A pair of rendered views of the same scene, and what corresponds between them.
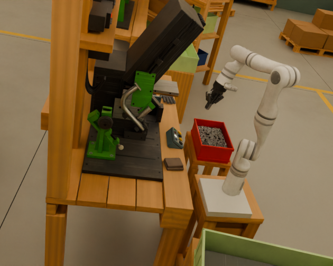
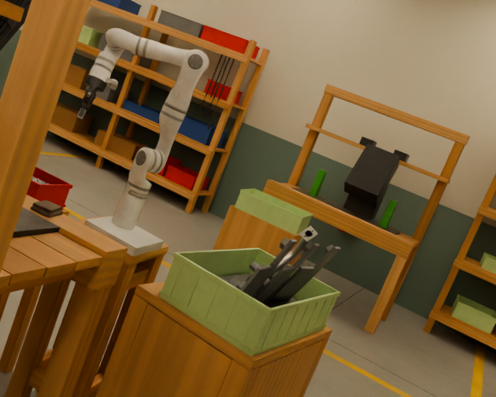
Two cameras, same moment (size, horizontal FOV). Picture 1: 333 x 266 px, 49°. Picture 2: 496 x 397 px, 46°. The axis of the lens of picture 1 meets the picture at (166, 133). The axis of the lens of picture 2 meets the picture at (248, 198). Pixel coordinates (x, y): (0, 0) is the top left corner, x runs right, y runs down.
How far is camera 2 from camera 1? 1.50 m
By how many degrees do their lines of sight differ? 61
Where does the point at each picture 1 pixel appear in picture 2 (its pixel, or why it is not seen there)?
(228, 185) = (129, 215)
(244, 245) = (205, 260)
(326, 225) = not seen: hidden behind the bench
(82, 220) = not seen: outside the picture
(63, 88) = (60, 61)
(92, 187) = not seen: hidden behind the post
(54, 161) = (8, 200)
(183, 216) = (117, 262)
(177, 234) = (104, 296)
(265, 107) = (183, 98)
